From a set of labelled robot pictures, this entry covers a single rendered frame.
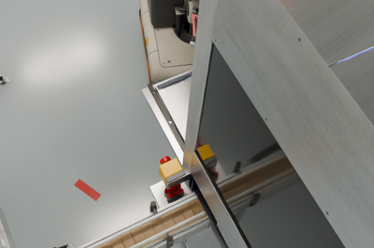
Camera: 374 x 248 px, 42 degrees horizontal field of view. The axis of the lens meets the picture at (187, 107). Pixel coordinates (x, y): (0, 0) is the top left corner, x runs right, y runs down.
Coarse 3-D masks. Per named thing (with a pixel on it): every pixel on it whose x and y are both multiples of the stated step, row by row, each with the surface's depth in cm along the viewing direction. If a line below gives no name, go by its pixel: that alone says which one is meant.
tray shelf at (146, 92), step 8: (184, 72) 211; (144, 88) 206; (144, 96) 206; (152, 96) 204; (152, 104) 203; (152, 112) 203; (160, 112) 201; (160, 120) 199; (168, 128) 198; (168, 136) 196; (176, 144) 195; (176, 152) 193
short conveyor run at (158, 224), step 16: (192, 192) 180; (160, 208) 176; (176, 208) 174; (192, 208) 177; (128, 224) 173; (144, 224) 172; (160, 224) 174; (176, 224) 174; (192, 224) 174; (208, 224) 178; (96, 240) 170; (112, 240) 171; (128, 240) 171; (144, 240) 167; (160, 240) 171; (176, 240) 175
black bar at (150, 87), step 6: (150, 84) 205; (150, 90) 204; (156, 96) 202; (156, 102) 202; (162, 108) 200; (168, 114) 199; (168, 120) 197; (174, 126) 196; (174, 132) 195; (180, 138) 194; (180, 144) 193
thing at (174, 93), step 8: (168, 80) 204; (176, 80) 207; (184, 80) 209; (160, 88) 206; (168, 88) 206; (176, 88) 207; (184, 88) 207; (160, 96) 201; (168, 96) 205; (176, 96) 205; (184, 96) 205; (168, 104) 203; (176, 104) 203; (184, 104) 203; (168, 112) 199; (176, 112) 201; (184, 112) 201; (176, 120) 199; (184, 120) 200; (176, 128) 197; (184, 128) 198; (184, 136) 196
